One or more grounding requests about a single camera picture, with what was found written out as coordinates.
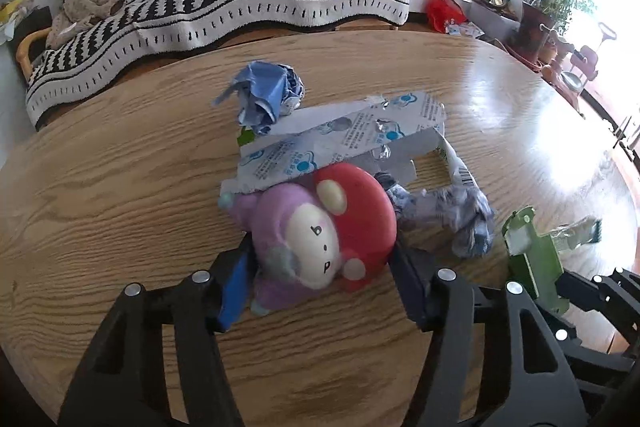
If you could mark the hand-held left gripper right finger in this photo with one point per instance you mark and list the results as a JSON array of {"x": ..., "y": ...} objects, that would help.
[{"x": 412, "y": 292}]

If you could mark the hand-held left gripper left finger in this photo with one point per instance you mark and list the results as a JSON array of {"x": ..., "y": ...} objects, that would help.
[{"x": 235, "y": 292}]

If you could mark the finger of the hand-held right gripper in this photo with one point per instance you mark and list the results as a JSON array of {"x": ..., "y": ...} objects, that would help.
[
  {"x": 600, "y": 367},
  {"x": 610, "y": 294}
]

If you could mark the purple plush toy red cap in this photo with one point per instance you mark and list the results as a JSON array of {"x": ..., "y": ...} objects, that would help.
[{"x": 310, "y": 227}]

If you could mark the clear plastic wrapper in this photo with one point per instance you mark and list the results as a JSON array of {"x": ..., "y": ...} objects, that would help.
[{"x": 580, "y": 232}]

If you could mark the crumpled grey blue wrapper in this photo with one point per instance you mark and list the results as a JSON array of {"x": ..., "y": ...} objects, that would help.
[{"x": 450, "y": 212}]

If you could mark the white barcode wrapper strip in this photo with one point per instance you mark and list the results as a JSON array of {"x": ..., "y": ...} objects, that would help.
[{"x": 460, "y": 167}]

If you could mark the flattened blue white carton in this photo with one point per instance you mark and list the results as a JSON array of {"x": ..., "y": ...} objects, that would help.
[{"x": 340, "y": 132}]

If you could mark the crumpled blue foil wrapper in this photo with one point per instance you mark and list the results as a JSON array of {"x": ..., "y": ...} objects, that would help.
[{"x": 265, "y": 92}]

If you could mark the pink tricycle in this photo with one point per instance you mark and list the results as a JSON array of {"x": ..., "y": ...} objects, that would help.
[{"x": 582, "y": 57}]

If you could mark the blue white packets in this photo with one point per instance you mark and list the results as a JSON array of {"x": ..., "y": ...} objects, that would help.
[{"x": 462, "y": 28}]

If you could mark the red plastic bag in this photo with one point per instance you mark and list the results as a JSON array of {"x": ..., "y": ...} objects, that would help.
[{"x": 445, "y": 12}]

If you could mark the white low box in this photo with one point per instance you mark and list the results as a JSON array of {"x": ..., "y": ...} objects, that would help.
[{"x": 492, "y": 17}]

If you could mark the sofa with striped blanket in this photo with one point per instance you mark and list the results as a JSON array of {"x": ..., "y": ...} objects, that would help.
[{"x": 225, "y": 2}]

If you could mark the wooden sofa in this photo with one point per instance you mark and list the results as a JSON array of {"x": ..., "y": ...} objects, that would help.
[{"x": 27, "y": 49}]

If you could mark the brown plush toy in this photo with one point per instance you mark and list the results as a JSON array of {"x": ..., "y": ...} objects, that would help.
[{"x": 82, "y": 9}]

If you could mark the black cabinet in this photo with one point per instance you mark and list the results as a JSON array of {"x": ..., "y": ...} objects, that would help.
[{"x": 35, "y": 19}]

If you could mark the white crumpled papers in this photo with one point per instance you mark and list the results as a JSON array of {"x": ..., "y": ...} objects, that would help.
[{"x": 12, "y": 14}]

